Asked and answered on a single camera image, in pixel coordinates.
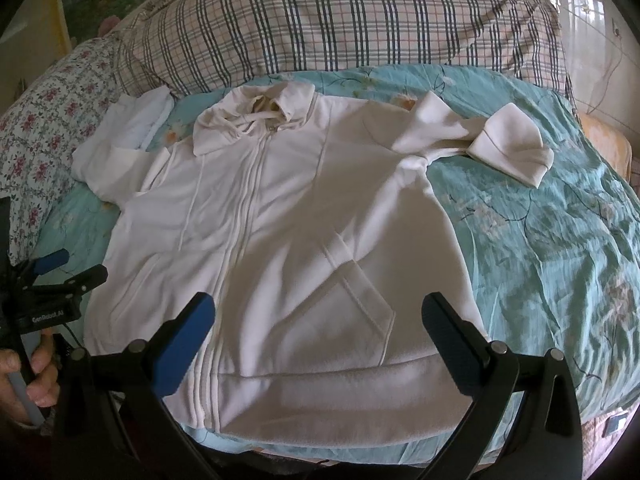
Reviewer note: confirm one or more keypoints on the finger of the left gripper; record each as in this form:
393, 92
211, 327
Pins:
78, 285
48, 263

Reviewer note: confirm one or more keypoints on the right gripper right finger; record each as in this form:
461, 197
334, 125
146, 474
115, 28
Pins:
486, 376

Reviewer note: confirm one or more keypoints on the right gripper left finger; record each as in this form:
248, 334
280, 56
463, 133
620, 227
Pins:
156, 445

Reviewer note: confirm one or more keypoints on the cream zip hoodie jacket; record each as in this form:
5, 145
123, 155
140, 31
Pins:
311, 222

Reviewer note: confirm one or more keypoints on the person's left hand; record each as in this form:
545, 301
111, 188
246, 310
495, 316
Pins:
26, 396

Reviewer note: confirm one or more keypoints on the teal floral bed sheet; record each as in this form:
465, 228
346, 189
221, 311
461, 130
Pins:
554, 266

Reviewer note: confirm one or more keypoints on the floral patterned pillow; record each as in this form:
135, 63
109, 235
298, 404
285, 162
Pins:
42, 128

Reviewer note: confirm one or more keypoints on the folded white garment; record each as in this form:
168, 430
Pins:
132, 122

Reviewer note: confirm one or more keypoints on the plaid folded quilt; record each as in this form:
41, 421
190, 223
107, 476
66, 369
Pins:
194, 46

